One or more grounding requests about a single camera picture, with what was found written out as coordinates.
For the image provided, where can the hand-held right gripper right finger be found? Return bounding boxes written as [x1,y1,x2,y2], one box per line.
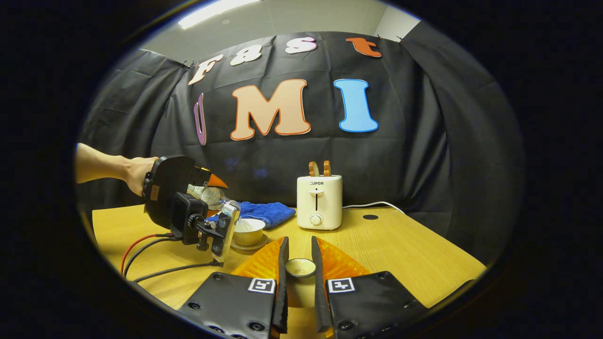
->
[311,236,430,339]

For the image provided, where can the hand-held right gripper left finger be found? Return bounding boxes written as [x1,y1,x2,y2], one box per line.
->
[178,236,289,339]

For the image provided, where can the clear glass water bottle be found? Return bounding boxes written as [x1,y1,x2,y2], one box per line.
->
[187,185,228,210]

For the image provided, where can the cream teacup lid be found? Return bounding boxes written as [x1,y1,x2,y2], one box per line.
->
[285,258,317,309]

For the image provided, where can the cream ceramic teacup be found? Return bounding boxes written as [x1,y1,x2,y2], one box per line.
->
[233,218,266,246]

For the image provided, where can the cream ceramic saucer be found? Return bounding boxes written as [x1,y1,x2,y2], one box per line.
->
[230,234,270,251]

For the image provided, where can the blue towel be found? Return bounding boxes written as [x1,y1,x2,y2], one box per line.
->
[207,202,296,230]

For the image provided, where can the white toaster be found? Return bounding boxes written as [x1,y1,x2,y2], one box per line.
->
[297,175,343,231]

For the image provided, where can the black backdrop cloth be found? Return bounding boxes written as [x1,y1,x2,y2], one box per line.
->
[75,21,526,266]

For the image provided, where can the red gripper cable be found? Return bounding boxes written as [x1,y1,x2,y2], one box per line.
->
[120,234,175,276]

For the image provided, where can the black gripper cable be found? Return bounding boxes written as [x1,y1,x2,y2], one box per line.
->
[133,261,223,283]
[123,237,182,278]

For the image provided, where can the white toaster power cable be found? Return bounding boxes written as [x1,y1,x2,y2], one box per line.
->
[342,201,406,215]

